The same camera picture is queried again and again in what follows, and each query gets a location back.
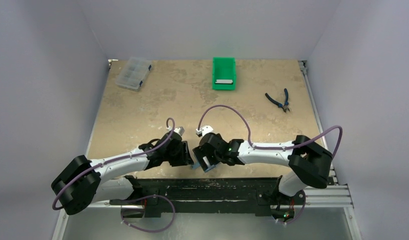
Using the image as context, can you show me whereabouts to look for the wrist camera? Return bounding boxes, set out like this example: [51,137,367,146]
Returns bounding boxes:
[195,125,214,137]
[173,126,185,137]

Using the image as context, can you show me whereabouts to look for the green plastic bin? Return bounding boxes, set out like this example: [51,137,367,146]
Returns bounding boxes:
[212,57,237,91]

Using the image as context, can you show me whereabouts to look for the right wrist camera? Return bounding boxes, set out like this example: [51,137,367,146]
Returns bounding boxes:
[195,125,214,137]

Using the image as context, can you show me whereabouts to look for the clear plastic organizer box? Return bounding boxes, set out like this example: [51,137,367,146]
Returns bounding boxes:
[115,57,152,92]

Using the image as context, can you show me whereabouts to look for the single credit card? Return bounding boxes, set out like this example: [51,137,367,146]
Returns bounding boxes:
[202,156,211,168]

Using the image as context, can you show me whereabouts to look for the blue handled pliers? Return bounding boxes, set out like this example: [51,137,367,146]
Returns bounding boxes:
[265,88,291,113]

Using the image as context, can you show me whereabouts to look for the aluminium frame rail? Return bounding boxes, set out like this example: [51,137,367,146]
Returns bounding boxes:
[304,165,353,208]

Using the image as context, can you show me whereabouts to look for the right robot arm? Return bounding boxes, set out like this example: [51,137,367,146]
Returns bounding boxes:
[192,132,333,204]

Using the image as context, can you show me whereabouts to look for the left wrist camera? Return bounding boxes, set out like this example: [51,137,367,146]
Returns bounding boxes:
[173,126,185,137]

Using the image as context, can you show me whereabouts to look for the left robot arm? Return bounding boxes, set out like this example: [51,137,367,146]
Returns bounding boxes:
[51,132,194,215]

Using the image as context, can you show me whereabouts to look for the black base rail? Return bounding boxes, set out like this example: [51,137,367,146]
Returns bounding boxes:
[110,177,305,219]

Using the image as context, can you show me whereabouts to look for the stack of credit cards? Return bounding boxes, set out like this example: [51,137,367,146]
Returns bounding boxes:
[215,79,234,85]

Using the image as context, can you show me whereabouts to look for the blue card holder wallet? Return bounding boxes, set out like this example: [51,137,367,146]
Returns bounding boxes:
[191,159,217,173]

